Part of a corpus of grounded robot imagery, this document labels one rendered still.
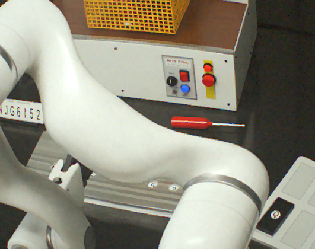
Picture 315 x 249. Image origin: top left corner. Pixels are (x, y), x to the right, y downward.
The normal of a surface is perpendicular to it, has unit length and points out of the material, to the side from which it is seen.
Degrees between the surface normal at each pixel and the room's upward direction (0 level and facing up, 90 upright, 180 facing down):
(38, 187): 30
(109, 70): 90
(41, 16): 41
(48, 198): 36
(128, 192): 0
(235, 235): 48
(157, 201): 0
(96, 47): 90
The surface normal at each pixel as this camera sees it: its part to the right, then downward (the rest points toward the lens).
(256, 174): 0.57, -0.43
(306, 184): -0.10, -0.71
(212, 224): 0.14, -0.62
